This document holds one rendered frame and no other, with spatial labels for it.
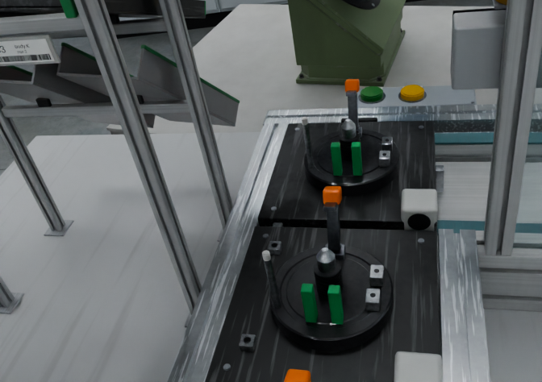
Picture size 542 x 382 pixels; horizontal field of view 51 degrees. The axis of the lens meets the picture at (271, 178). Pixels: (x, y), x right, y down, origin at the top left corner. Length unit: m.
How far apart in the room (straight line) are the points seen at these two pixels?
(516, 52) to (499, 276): 0.30
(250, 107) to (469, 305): 0.74
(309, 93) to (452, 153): 0.44
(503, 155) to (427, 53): 0.78
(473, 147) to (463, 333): 0.37
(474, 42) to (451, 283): 0.28
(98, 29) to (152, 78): 0.19
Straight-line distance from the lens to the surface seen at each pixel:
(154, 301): 0.88
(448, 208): 0.87
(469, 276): 0.72
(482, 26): 0.60
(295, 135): 0.94
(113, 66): 0.59
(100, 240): 1.02
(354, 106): 0.87
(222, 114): 0.92
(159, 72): 0.76
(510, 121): 0.62
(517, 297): 0.81
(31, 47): 0.63
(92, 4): 0.57
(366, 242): 0.74
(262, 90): 1.32
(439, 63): 1.36
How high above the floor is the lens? 1.49
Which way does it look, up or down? 37 degrees down
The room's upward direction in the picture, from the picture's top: 11 degrees counter-clockwise
